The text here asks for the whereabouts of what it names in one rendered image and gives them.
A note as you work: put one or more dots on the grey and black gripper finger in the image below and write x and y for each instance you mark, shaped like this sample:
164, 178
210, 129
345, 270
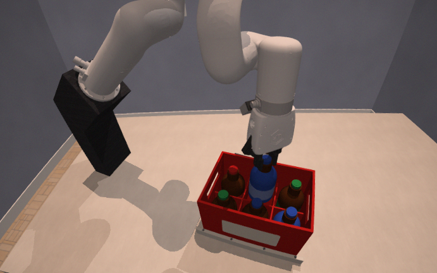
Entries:
247, 150
274, 156

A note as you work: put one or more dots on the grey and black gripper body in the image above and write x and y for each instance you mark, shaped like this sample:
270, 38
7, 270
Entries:
269, 132

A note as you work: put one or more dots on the red bottle crate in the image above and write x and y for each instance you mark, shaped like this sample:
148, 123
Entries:
260, 231

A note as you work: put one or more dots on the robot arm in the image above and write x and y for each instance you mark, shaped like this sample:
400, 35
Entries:
227, 57

